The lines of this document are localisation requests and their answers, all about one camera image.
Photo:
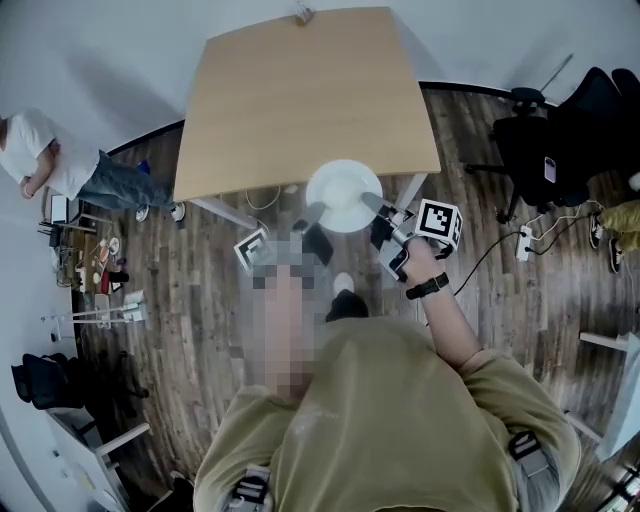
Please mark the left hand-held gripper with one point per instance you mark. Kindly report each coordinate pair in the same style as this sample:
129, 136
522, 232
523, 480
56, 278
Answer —
252, 250

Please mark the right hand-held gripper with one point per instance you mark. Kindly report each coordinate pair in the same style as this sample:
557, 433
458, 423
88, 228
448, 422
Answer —
437, 220

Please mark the white plate of food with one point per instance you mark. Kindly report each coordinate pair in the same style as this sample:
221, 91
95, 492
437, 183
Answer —
345, 187

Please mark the person's right forearm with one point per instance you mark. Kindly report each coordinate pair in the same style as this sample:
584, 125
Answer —
447, 325

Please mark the person's right hand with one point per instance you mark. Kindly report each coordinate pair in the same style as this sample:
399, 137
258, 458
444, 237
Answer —
422, 260

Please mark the person's white shoe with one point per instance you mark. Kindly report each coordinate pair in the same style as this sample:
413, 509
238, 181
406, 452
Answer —
343, 282

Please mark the person's black trouser leg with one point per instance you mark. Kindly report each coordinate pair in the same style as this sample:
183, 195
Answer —
347, 306

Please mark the black wristwatch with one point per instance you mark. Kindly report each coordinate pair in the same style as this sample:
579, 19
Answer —
430, 286

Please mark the light wooden table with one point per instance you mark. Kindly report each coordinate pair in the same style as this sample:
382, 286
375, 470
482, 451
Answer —
300, 100

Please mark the white power strip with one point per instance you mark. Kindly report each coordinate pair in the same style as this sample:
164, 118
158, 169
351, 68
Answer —
523, 243

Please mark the purple phone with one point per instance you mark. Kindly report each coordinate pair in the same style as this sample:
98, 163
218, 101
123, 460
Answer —
550, 169

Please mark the black office chair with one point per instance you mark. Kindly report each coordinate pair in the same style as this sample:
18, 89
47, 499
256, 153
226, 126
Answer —
565, 150

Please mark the metal table clamp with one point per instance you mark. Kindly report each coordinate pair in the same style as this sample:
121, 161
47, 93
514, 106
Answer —
302, 15

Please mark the white folding stand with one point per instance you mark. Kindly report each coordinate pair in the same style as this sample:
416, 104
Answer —
115, 311

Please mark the person's olive shirt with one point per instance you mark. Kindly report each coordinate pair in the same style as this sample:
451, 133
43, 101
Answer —
390, 425

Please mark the black backpack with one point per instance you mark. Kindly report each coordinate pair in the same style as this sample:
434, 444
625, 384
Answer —
45, 380

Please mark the white side table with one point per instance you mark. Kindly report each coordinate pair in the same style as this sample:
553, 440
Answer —
622, 395

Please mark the white desk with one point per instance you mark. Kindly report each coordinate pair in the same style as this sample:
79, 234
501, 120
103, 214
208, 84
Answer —
80, 465

